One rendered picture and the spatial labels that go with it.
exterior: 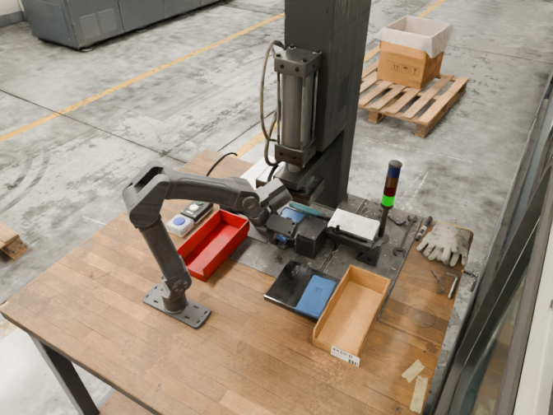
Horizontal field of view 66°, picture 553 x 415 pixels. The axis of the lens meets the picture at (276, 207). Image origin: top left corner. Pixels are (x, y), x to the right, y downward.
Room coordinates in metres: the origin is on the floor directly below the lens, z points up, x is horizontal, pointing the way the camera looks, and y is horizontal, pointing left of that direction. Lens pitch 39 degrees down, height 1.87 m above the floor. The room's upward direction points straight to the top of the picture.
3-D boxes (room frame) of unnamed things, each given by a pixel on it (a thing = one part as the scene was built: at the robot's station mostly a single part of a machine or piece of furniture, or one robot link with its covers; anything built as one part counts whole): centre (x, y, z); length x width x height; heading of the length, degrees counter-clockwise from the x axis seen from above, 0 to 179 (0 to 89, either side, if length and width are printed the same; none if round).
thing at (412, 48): (4.31, -1.39, 0.40); 0.67 x 0.60 x 0.50; 143
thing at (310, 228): (1.02, -0.05, 0.98); 0.20 x 0.10 x 0.01; 61
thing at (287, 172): (1.09, -0.07, 1.22); 0.26 x 0.18 x 0.30; 151
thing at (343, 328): (0.70, -0.21, 0.93); 0.25 x 0.13 x 0.08; 151
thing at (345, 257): (1.08, -0.11, 0.88); 0.65 x 0.50 x 0.03; 61
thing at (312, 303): (0.76, -0.11, 0.93); 0.15 x 0.07 x 0.03; 155
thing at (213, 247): (0.97, 0.20, 0.93); 0.25 x 0.12 x 0.06; 151
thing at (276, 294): (0.80, -0.08, 0.91); 0.17 x 0.16 x 0.02; 61
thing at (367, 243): (0.96, -0.22, 0.95); 0.15 x 0.03 x 0.10; 61
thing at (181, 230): (1.08, 0.33, 0.90); 0.07 x 0.07 x 0.06; 61
